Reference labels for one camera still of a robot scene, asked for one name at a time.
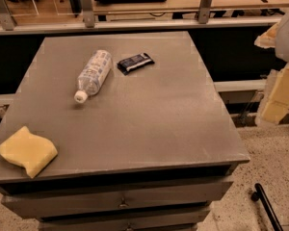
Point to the yellow sponge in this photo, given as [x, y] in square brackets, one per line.
[29, 151]

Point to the lower drawer knob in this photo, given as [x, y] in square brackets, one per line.
[129, 227]

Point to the drawer knob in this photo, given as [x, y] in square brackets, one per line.
[123, 204]
[129, 227]

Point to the clear plastic water bottle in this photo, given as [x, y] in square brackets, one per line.
[92, 77]

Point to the black metal leg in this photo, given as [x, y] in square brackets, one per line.
[259, 195]

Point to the grey drawer cabinet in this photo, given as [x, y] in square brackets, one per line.
[161, 137]

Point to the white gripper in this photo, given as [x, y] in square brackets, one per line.
[277, 101]

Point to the metal shelf rail frame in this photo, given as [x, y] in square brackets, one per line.
[43, 17]

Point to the upper drawer knob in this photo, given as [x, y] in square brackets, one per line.
[123, 204]

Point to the dark snack bar wrapper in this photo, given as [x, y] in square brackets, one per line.
[132, 63]

